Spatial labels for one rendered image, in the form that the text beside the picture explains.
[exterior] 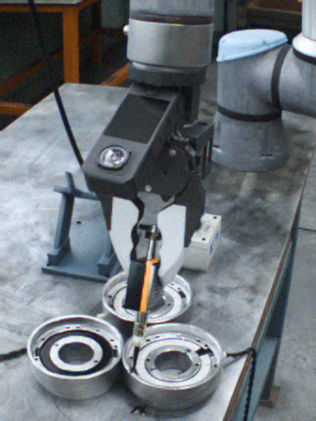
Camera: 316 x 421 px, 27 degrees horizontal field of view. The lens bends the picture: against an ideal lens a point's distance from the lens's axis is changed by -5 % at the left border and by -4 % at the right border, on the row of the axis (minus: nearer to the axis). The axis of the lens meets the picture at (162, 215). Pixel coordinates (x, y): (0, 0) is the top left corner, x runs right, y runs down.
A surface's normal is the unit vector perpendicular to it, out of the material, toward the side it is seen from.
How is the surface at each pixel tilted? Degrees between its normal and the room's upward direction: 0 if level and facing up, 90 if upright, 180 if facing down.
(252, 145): 73
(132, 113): 23
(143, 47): 82
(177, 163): 82
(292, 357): 0
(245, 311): 0
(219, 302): 0
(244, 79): 90
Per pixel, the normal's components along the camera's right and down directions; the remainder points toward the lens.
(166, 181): -0.33, 0.36
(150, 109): -0.09, -0.60
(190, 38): 0.41, 0.39
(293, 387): 0.00, -0.86
